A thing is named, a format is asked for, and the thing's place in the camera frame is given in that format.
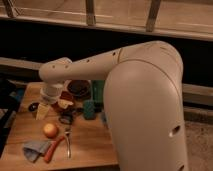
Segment blue-grey towel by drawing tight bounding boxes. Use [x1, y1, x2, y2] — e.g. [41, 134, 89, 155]
[23, 140, 51, 163]

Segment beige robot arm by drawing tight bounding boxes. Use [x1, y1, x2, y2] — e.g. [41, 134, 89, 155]
[39, 41, 189, 171]

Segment small metal cup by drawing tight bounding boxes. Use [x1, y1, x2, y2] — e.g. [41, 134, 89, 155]
[28, 102, 39, 112]

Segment bread piece in bowl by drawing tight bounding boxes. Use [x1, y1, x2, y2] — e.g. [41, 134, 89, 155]
[58, 99, 73, 109]

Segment yellow-red apple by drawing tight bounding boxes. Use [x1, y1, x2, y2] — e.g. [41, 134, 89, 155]
[43, 123, 58, 138]

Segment red bowl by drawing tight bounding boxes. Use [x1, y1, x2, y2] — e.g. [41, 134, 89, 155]
[52, 91, 74, 113]

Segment small dark toy object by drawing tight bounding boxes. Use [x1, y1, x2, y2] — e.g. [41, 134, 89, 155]
[59, 113, 74, 125]

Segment silver fork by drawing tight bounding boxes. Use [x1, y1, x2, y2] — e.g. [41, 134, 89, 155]
[65, 127, 71, 158]

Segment orange carrot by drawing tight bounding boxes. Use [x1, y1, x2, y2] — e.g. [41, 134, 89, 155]
[44, 136, 65, 163]

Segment black chair at left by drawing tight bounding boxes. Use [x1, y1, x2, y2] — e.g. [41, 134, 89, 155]
[0, 77, 20, 157]

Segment dark red plate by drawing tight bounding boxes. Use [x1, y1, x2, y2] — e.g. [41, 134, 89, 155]
[67, 80, 90, 97]

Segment green sponge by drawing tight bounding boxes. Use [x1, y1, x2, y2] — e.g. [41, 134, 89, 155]
[83, 100, 95, 120]

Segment green plastic bin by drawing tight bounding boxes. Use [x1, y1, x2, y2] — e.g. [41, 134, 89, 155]
[92, 80, 105, 103]

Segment blue plastic cup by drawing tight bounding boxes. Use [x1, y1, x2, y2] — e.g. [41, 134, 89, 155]
[101, 112, 108, 127]

